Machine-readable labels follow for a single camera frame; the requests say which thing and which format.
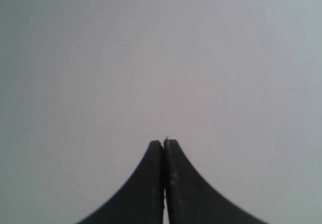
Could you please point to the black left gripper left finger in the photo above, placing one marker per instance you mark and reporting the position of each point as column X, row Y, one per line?
column 141, row 198

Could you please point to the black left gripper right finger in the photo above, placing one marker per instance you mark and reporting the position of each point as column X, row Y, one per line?
column 190, row 199

